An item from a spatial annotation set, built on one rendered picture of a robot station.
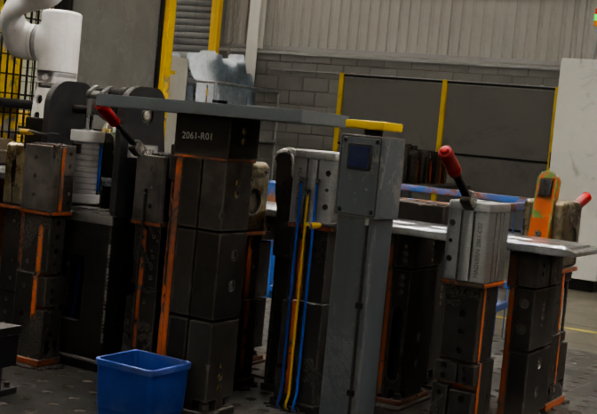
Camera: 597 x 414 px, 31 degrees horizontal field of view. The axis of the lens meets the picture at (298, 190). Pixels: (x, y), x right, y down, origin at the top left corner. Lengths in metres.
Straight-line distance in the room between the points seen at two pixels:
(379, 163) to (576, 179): 8.30
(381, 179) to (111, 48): 4.01
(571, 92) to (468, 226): 8.22
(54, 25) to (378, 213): 1.08
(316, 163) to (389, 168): 0.23
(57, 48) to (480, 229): 1.10
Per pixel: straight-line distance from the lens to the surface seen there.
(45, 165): 1.86
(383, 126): 1.46
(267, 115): 1.51
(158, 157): 1.82
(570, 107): 9.77
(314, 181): 1.68
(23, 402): 1.69
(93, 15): 5.27
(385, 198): 1.47
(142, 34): 5.62
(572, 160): 9.75
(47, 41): 2.35
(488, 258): 1.58
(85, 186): 1.93
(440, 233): 1.72
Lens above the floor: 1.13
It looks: 3 degrees down
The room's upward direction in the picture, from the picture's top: 5 degrees clockwise
